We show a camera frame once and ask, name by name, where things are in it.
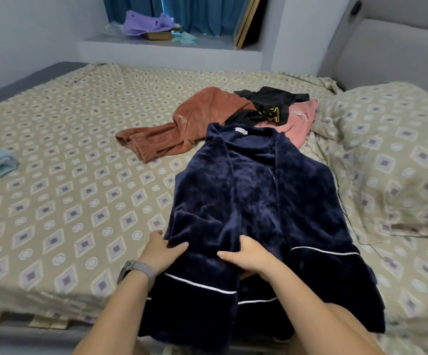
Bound small wooden box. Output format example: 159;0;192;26
146;31;174;42

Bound teal small item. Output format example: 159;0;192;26
171;32;199;46

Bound bed with patterned beige sheet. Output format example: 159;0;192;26
0;0;428;355

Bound person's left hand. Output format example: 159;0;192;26
137;230;190;277

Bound blue curtain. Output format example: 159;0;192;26
102;0;252;36

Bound rust brown garment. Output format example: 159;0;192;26
115;86;258;164

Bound pink shirt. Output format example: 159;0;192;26
257;98;320;150

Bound person's left forearm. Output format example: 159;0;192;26
72;273;156;355

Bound clear plastic bag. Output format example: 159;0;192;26
103;21;125;38

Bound navy velvet garment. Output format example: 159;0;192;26
137;122;387;347

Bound purple cloth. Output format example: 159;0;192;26
122;10;176;37

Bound black garment yellow print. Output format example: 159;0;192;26
225;85;311;129

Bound leaning wooden picture frames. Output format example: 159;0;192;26
232;0;268;50

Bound person's right forearm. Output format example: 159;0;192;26
262;262;385;355

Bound patterned beige pillow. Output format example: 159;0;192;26
312;81;428;245

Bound grey band wristwatch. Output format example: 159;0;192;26
116;260;157;289

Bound grey upholstered headboard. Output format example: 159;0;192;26
319;0;428;104

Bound person's right hand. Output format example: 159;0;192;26
216;234;285;284

